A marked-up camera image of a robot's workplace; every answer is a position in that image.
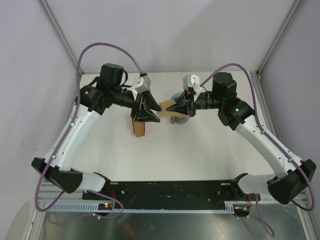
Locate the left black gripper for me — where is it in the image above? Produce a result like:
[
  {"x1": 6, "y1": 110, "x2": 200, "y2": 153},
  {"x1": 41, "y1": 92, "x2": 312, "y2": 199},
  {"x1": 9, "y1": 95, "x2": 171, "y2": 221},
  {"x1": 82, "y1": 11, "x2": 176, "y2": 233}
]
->
[{"x1": 110, "y1": 86, "x2": 162, "y2": 123}]

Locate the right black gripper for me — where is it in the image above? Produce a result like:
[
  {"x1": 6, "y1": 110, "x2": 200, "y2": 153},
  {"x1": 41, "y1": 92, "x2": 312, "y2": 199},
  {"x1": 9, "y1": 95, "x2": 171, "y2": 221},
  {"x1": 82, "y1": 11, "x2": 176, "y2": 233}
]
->
[{"x1": 167, "y1": 89, "x2": 224, "y2": 118}]

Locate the blue glass dripper cone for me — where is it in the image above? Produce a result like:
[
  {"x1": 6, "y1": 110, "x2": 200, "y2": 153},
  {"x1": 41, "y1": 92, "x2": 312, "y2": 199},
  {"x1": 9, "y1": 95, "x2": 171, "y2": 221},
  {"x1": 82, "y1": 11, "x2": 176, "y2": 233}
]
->
[{"x1": 171, "y1": 92, "x2": 185, "y2": 105}]

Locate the single brown coffee filter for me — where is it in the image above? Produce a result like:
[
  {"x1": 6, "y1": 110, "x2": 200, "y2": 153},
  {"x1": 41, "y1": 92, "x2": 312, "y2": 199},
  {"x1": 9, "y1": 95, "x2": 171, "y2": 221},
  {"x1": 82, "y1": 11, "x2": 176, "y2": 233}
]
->
[{"x1": 156, "y1": 99, "x2": 186, "y2": 118}]

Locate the wooden dripper ring holder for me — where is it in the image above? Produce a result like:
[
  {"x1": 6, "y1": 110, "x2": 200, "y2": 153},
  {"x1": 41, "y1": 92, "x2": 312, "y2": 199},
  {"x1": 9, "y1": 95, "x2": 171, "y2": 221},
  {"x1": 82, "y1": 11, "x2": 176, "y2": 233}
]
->
[{"x1": 173, "y1": 113, "x2": 188, "y2": 118}]

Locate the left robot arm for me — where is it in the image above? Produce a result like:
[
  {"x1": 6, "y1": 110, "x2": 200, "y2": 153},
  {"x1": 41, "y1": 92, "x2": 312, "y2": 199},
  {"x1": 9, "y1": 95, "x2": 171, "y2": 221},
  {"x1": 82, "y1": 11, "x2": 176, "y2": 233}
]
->
[{"x1": 31, "y1": 63, "x2": 162, "y2": 200}]

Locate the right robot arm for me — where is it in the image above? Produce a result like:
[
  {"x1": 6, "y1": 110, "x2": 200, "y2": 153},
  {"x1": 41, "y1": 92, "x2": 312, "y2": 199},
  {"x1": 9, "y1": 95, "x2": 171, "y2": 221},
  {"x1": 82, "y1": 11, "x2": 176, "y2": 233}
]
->
[{"x1": 167, "y1": 72, "x2": 316, "y2": 205}]

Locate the glass coffee carafe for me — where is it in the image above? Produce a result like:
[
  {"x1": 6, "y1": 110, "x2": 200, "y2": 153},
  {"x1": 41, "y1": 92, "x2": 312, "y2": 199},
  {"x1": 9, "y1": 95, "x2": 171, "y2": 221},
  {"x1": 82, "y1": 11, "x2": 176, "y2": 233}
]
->
[{"x1": 170, "y1": 116, "x2": 190, "y2": 125}]

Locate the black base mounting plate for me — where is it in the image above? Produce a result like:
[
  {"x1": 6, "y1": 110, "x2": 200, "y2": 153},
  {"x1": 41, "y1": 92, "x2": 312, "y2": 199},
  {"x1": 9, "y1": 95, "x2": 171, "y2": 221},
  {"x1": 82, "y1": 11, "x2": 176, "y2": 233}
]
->
[{"x1": 82, "y1": 177, "x2": 256, "y2": 203}]

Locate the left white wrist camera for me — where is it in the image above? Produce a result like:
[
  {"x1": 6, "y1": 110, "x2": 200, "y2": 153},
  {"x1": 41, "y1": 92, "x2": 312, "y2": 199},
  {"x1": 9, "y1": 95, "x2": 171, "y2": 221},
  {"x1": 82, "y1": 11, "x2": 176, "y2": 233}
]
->
[{"x1": 131, "y1": 73, "x2": 151, "y2": 97}]

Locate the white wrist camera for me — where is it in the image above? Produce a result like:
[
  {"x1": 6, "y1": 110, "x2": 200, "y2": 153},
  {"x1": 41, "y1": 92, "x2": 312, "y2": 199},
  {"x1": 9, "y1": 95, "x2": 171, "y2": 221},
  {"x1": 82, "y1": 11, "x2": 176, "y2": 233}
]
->
[
  {"x1": 131, "y1": 73, "x2": 151, "y2": 97},
  {"x1": 182, "y1": 74, "x2": 203, "y2": 93}
]

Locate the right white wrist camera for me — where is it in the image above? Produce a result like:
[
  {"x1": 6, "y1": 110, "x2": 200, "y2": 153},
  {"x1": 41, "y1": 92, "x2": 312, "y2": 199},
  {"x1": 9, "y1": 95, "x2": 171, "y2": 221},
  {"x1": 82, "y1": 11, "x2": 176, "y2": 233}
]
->
[{"x1": 182, "y1": 74, "x2": 203, "y2": 93}]

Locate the grey slotted cable duct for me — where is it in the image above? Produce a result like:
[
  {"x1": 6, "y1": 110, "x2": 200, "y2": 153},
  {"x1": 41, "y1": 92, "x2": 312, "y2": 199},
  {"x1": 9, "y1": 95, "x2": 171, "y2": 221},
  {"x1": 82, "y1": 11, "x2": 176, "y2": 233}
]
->
[{"x1": 49, "y1": 202, "x2": 250, "y2": 214}]

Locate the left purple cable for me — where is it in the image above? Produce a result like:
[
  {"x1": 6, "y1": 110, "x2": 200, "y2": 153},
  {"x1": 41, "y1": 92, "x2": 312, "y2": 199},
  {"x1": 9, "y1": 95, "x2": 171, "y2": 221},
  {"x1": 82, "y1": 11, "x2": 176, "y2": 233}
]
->
[{"x1": 34, "y1": 42, "x2": 145, "y2": 222}]

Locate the left aluminium corner post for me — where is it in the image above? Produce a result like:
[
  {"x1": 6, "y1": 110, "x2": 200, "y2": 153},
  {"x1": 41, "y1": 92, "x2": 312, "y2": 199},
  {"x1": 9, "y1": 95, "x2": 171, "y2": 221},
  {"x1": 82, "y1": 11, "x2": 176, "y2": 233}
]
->
[{"x1": 37, "y1": 0, "x2": 78, "y2": 69}]

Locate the aluminium corner post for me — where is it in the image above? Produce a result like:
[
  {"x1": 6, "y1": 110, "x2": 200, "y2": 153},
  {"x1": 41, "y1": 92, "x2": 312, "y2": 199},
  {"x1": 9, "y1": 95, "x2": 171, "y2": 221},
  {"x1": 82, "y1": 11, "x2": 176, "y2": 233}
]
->
[
  {"x1": 256, "y1": 0, "x2": 305, "y2": 76},
  {"x1": 37, "y1": 0, "x2": 78, "y2": 69}
]

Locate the right aluminium corner post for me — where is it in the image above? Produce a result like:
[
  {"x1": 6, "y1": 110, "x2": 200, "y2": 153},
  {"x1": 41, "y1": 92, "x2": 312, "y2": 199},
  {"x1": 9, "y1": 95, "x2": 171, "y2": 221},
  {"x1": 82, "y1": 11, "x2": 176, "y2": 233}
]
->
[{"x1": 256, "y1": 0, "x2": 305, "y2": 76}]

